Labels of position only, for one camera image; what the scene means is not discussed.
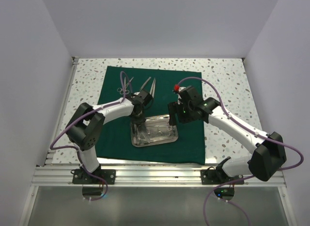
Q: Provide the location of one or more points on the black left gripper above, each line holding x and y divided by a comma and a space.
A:
142, 120

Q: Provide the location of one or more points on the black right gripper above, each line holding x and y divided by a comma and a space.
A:
175, 107

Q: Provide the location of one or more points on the steel tweezers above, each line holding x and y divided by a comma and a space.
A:
152, 89
144, 132
144, 84

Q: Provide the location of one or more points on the steel forceps with ring handles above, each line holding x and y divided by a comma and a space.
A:
126, 84

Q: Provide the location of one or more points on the stainless steel instrument tray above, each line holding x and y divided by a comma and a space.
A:
158, 136

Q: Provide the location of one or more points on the green surgical cloth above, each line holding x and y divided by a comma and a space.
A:
115, 138

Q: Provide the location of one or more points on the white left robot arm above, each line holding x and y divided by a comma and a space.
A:
84, 128

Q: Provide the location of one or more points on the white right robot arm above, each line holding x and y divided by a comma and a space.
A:
267, 154

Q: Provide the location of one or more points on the steel scissors in tray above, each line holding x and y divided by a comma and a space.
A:
168, 127

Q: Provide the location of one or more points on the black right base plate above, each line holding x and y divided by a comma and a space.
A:
212, 176

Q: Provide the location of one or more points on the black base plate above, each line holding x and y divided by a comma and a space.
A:
81, 177
212, 176

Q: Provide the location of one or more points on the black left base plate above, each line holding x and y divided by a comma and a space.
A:
81, 177

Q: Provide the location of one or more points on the aluminium front rail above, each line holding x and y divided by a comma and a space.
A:
127, 175

